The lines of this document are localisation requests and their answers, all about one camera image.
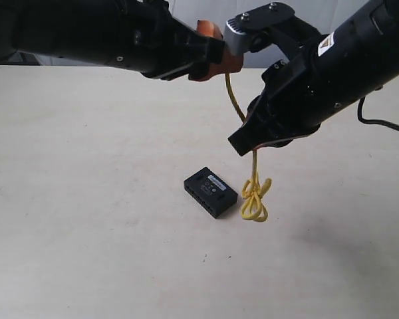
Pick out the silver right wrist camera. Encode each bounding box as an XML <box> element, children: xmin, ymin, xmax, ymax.
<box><xmin>223</xmin><ymin>1</ymin><xmax>297</xmax><ymax>57</ymax></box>

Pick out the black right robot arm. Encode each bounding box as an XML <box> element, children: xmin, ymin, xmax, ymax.
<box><xmin>223</xmin><ymin>1</ymin><xmax>399</xmax><ymax>156</ymax></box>

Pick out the grey backdrop curtain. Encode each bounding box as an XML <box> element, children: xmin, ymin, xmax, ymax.
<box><xmin>0</xmin><ymin>0</ymin><xmax>399</xmax><ymax>70</ymax></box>

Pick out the black network switch box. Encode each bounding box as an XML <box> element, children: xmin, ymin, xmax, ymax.
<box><xmin>184</xmin><ymin>167</ymin><xmax>238</xmax><ymax>219</ymax></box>

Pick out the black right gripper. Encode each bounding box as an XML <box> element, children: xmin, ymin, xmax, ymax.
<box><xmin>227</xmin><ymin>9</ymin><xmax>386</xmax><ymax>158</ymax></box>

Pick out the yellow ethernet cable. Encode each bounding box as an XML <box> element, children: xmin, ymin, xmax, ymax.
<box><xmin>224</xmin><ymin>73</ymin><xmax>273</xmax><ymax>223</ymax></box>

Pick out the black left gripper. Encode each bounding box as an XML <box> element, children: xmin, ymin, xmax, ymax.
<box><xmin>113</xmin><ymin>1</ymin><xmax>244</xmax><ymax>82</ymax></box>

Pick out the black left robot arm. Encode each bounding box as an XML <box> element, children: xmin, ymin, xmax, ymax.
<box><xmin>0</xmin><ymin>1</ymin><xmax>243</xmax><ymax>82</ymax></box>

